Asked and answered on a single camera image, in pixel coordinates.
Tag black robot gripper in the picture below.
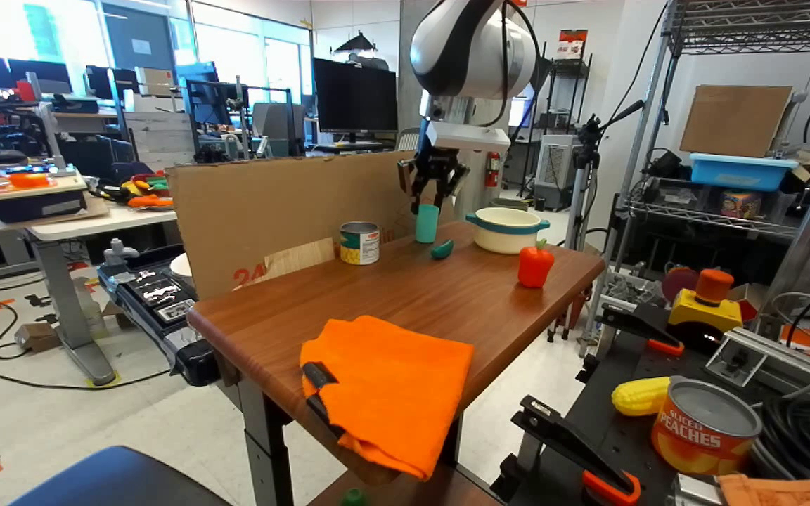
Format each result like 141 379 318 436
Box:
401 144 473 218

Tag blue cup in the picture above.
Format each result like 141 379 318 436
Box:
413 199 445 246

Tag cream pot with teal rim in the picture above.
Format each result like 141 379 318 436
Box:
463 206 553 258

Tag small teal toy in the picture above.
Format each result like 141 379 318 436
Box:
425 237 458 265

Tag green and yellow tin can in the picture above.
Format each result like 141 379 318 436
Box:
337 218 383 270

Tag black computer monitor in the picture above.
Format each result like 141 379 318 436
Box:
308 57 401 145

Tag red toy bell pepper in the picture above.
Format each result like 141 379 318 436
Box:
515 237 560 293

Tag brown cardboard panel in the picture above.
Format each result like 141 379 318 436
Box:
169 149 439 303

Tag folded orange cloth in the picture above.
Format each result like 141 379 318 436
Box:
296 311 477 484

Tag yellow toy corn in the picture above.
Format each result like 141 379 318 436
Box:
607 374 675 422

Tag yellow emergency stop button box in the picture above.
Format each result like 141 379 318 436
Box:
667 267 749 334

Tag black perforated board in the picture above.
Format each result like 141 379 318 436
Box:
490 327 810 506

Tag blue plastic bin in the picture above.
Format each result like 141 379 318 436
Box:
685 152 802 197

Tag brown cardboard sheet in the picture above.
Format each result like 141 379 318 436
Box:
677 82 796 159

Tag orange labelled tin can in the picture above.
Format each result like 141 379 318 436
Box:
646 374 765 478

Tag grey standing desk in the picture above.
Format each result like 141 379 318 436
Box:
0 172 182 387

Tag blue chair seat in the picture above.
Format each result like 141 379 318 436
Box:
8 440 230 506

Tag rumpled orange towel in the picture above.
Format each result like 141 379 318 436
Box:
715 470 810 506

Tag black camera tripod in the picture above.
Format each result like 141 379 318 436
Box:
564 97 649 252

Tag black clamp with orange handle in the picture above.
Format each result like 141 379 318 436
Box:
508 391 646 506
600 305 688 362

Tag metal wire shelf rack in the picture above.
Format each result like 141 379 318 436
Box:
577 0 810 360

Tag black floor cable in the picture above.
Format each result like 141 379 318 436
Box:
0 300 175 394

